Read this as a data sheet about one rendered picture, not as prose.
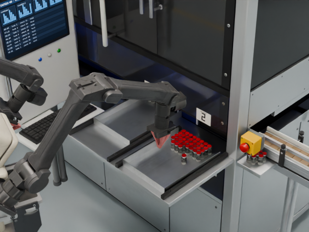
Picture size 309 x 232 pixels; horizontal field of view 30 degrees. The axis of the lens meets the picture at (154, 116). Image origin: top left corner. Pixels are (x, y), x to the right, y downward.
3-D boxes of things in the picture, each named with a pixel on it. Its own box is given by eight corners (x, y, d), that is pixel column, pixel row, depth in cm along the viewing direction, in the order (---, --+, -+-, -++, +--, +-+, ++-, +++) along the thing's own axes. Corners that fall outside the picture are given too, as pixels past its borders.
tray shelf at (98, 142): (139, 95, 301) (138, 92, 300) (244, 154, 259) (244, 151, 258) (64, 134, 274) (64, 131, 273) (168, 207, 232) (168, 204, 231)
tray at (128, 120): (145, 96, 297) (145, 90, 295) (181, 116, 281) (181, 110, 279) (94, 123, 278) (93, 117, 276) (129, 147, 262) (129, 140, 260)
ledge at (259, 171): (256, 150, 261) (256, 147, 260) (279, 163, 254) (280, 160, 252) (236, 165, 253) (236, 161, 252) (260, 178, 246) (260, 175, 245)
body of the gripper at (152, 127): (175, 129, 226) (177, 113, 222) (157, 137, 219) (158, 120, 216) (164, 123, 230) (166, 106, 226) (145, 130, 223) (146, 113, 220)
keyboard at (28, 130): (79, 100, 309) (78, 96, 308) (97, 109, 301) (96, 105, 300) (18, 134, 285) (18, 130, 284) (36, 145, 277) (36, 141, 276)
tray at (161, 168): (178, 133, 270) (178, 127, 268) (220, 158, 255) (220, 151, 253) (123, 165, 251) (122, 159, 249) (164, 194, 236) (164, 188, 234)
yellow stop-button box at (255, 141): (249, 142, 251) (251, 128, 247) (263, 148, 246) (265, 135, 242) (238, 149, 246) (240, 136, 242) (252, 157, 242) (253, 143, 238)
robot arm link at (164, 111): (153, 98, 218) (163, 104, 215) (166, 94, 222) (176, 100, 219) (151, 114, 221) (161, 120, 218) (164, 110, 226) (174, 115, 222)
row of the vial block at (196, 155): (173, 142, 264) (173, 135, 261) (202, 160, 253) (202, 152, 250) (169, 145, 263) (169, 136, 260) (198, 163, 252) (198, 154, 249)
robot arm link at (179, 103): (158, 83, 215) (173, 97, 211) (180, 76, 222) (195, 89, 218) (150, 106, 223) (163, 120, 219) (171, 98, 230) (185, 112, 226)
